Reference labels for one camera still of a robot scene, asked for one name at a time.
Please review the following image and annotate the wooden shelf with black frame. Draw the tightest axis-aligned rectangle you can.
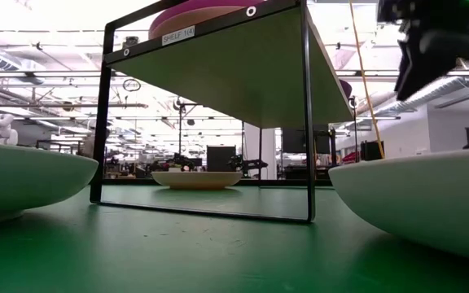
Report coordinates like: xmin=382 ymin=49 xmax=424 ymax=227
xmin=90 ymin=0 xmax=356 ymax=224

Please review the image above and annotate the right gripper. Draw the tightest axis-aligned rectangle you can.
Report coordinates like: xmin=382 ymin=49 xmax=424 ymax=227
xmin=376 ymin=0 xmax=469 ymax=103

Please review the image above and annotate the black monitor back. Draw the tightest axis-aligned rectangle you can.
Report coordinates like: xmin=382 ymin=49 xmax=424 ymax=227
xmin=206 ymin=145 xmax=237 ymax=173

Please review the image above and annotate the green table mat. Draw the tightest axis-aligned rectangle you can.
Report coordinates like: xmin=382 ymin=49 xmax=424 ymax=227
xmin=0 ymin=185 xmax=469 ymax=293

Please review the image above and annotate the purple plate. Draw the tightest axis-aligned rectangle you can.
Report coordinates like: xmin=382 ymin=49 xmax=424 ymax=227
xmin=338 ymin=79 xmax=353 ymax=101

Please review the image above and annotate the magenta pink plate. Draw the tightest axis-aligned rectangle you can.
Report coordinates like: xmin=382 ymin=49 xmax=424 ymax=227
xmin=148 ymin=0 xmax=266 ymax=29

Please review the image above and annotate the peach plate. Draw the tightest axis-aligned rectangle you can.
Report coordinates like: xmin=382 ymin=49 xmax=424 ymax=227
xmin=149 ymin=4 xmax=256 ymax=41

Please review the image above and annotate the black computer case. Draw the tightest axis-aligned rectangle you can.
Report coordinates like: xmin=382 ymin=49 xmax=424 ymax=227
xmin=360 ymin=140 xmax=385 ymax=161

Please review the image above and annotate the black wide monitor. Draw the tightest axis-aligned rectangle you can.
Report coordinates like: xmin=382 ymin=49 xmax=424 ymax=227
xmin=282 ymin=124 xmax=331 ymax=155

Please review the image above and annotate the black metal rig frame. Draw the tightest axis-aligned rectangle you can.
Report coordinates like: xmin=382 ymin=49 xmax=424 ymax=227
xmin=103 ymin=177 xmax=335 ymax=188

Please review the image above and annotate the white bowl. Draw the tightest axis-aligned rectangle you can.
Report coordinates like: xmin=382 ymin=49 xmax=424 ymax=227
xmin=0 ymin=140 xmax=99 ymax=227

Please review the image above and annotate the yellow cable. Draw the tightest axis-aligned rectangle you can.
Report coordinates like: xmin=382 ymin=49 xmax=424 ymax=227
xmin=348 ymin=0 xmax=385 ymax=160

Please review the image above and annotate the white figurine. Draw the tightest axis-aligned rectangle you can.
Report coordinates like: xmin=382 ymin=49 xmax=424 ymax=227
xmin=0 ymin=112 xmax=19 ymax=147

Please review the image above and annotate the pale white-blue plate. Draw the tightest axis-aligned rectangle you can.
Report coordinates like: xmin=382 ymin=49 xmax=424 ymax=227
xmin=327 ymin=146 xmax=469 ymax=265

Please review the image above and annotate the beige plate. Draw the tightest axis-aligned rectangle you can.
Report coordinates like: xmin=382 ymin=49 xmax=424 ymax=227
xmin=151 ymin=170 xmax=244 ymax=191

